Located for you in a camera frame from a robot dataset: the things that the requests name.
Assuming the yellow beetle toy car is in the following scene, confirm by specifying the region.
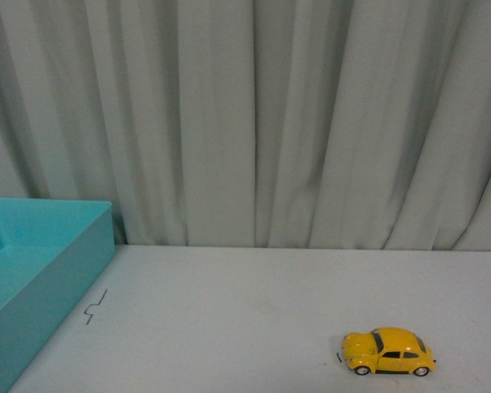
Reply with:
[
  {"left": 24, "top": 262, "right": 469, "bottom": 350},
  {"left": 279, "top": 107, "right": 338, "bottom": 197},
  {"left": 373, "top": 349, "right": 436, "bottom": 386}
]
[{"left": 337, "top": 327, "right": 436, "bottom": 377}]

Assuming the grey pleated curtain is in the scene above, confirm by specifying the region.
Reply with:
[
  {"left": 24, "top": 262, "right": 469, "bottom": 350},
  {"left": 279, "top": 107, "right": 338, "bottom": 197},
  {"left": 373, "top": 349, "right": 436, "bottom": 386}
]
[{"left": 0, "top": 1, "right": 491, "bottom": 251}]

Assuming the turquoise plastic storage bin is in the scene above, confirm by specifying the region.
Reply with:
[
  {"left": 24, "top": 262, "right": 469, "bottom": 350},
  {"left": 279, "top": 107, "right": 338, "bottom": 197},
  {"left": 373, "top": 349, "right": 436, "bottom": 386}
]
[{"left": 0, "top": 197, "right": 115, "bottom": 392}]

